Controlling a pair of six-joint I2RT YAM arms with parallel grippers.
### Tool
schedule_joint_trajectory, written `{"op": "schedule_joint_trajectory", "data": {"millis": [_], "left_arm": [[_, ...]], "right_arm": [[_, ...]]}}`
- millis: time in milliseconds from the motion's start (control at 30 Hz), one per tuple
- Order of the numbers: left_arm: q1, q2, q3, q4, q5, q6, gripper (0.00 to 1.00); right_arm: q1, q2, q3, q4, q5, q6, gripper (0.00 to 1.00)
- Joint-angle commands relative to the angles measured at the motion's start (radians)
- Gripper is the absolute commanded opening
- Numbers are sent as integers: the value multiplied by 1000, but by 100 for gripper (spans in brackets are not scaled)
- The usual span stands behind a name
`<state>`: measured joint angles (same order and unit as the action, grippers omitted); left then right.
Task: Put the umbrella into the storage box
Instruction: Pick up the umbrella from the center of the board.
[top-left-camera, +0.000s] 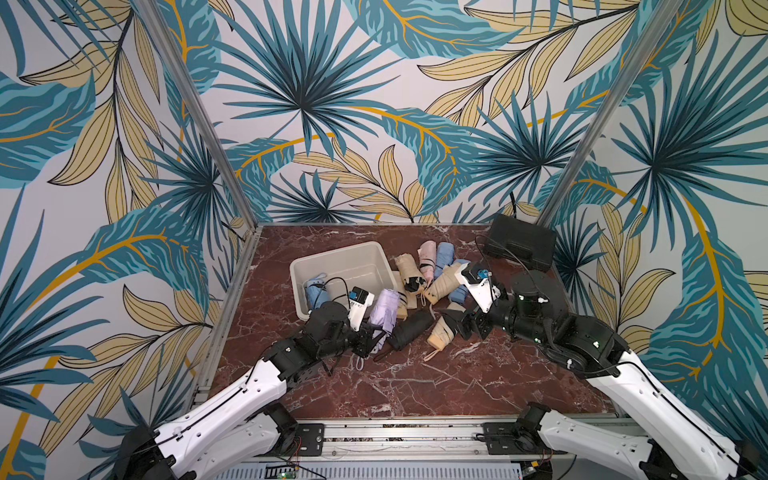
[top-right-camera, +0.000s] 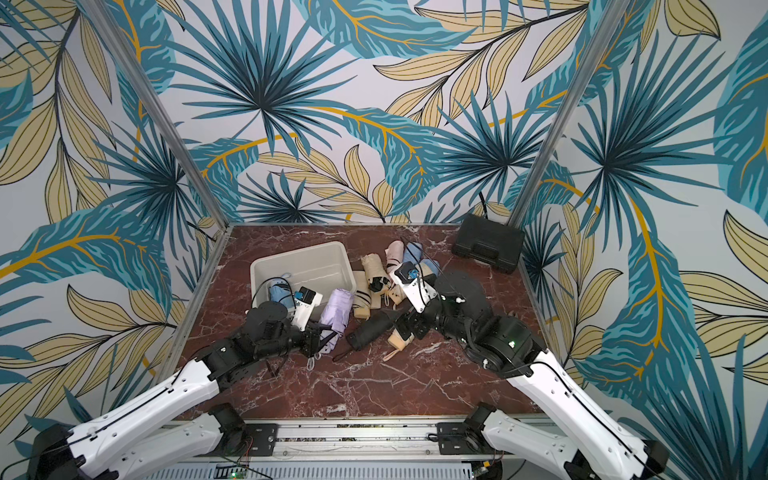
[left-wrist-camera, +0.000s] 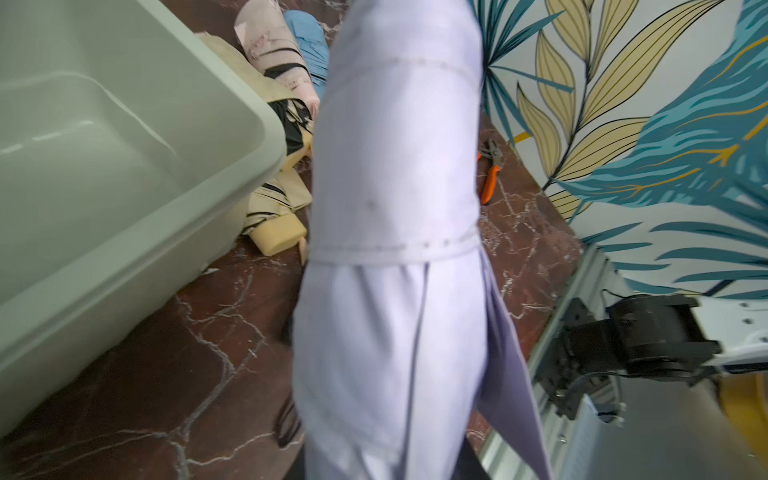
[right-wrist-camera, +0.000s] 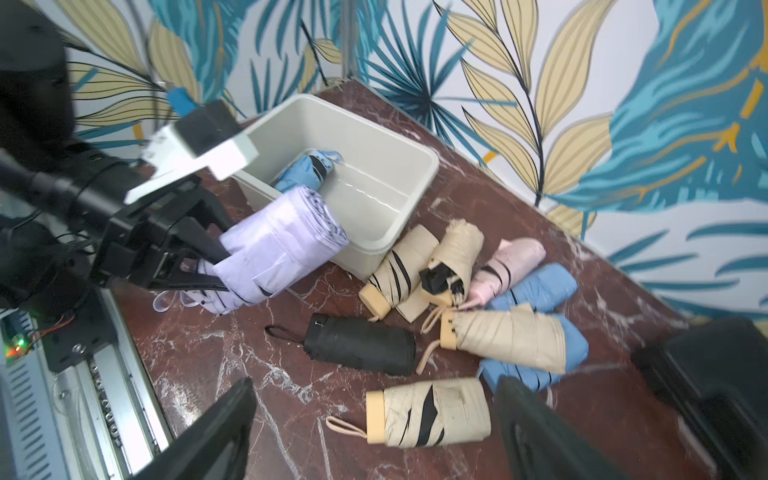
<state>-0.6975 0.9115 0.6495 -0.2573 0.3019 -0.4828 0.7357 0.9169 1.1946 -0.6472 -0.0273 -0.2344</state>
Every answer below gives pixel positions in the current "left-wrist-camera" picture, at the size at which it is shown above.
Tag lavender umbrella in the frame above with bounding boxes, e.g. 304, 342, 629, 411
292, 1, 551, 479

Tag beige plastic storage box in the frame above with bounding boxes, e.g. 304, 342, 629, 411
1, 1, 286, 433

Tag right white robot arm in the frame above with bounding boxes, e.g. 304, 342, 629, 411
534, 294, 767, 421

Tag blue folded umbrella back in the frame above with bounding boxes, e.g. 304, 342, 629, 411
284, 10, 330, 98

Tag pink folded umbrella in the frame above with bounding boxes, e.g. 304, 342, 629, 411
234, 0, 320, 119

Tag orange handled pliers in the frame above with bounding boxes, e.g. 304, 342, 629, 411
477, 139, 503, 205

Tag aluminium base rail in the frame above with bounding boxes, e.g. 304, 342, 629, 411
529, 247, 767, 479

